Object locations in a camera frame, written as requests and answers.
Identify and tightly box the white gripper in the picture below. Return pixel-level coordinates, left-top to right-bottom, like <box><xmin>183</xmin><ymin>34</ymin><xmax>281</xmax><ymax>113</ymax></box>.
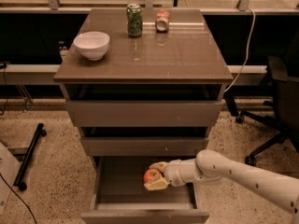
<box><xmin>144</xmin><ymin>160</ymin><xmax>185</xmax><ymax>191</ymax></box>

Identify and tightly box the red apple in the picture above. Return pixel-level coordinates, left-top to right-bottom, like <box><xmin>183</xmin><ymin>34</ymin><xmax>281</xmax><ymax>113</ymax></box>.
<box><xmin>143</xmin><ymin>168</ymin><xmax>162</xmax><ymax>183</ymax></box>

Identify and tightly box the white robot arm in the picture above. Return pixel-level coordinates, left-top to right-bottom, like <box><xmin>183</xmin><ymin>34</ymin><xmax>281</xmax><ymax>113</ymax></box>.
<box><xmin>143</xmin><ymin>149</ymin><xmax>299</xmax><ymax>224</ymax></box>

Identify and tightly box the bottom grey drawer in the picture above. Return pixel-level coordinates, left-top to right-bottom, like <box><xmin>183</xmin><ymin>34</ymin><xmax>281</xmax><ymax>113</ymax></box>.
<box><xmin>81</xmin><ymin>156</ymin><xmax>209</xmax><ymax>224</ymax></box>

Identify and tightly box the grey drawer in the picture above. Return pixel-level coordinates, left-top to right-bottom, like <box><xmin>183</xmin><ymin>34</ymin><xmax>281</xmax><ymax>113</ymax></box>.
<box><xmin>65</xmin><ymin>100</ymin><xmax>223</xmax><ymax>127</ymax></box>
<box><xmin>81</xmin><ymin>127</ymin><xmax>208</xmax><ymax>156</ymax></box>
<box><xmin>81</xmin><ymin>156</ymin><xmax>209</xmax><ymax>224</ymax></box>

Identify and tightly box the middle grey drawer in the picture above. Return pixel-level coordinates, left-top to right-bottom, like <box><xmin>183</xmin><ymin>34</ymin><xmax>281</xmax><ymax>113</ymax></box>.
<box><xmin>81</xmin><ymin>127</ymin><xmax>208</xmax><ymax>156</ymax></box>

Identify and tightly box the top grey drawer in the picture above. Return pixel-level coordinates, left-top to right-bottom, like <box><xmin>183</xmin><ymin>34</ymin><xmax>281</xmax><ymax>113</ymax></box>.
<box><xmin>65</xmin><ymin>100</ymin><xmax>223</xmax><ymax>127</ymax></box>

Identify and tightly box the black wheeled stand base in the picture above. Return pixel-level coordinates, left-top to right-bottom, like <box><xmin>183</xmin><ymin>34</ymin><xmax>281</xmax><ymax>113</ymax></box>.
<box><xmin>14</xmin><ymin>123</ymin><xmax>47</xmax><ymax>191</ymax></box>

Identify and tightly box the white ceramic bowl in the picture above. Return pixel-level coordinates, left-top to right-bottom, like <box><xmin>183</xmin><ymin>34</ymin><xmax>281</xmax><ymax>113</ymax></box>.
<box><xmin>73</xmin><ymin>32</ymin><xmax>110</xmax><ymax>61</ymax></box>

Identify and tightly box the black office chair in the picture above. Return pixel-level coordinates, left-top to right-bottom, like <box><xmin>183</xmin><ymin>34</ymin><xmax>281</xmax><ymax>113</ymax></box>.
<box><xmin>222</xmin><ymin>31</ymin><xmax>299</xmax><ymax>168</ymax></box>

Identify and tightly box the red and white soda can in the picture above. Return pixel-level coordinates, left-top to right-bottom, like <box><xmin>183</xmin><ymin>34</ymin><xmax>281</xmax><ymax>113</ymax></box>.
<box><xmin>155</xmin><ymin>10</ymin><xmax>170</xmax><ymax>32</ymax></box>

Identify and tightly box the small bottle behind cabinet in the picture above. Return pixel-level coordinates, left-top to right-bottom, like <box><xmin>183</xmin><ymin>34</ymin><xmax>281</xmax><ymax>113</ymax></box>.
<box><xmin>58</xmin><ymin>41</ymin><xmax>68</xmax><ymax>60</ymax></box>

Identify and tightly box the green soda can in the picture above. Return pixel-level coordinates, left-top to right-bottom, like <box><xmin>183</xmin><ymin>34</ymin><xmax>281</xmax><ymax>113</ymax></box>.
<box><xmin>126</xmin><ymin>4</ymin><xmax>143</xmax><ymax>37</ymax></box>

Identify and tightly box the black floor cable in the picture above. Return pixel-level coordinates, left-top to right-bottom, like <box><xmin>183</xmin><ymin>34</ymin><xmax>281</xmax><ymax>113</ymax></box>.
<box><xmin>0</xmin><ymin>173</ymin><xmax>38</xmax><ymax>224</ymax></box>

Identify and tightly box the white cable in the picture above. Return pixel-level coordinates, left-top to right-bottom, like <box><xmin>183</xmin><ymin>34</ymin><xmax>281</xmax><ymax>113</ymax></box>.
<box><xmin>223</xmin><ymin>7</ymin><xmax>256</xmax><ymax>93</ymax></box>

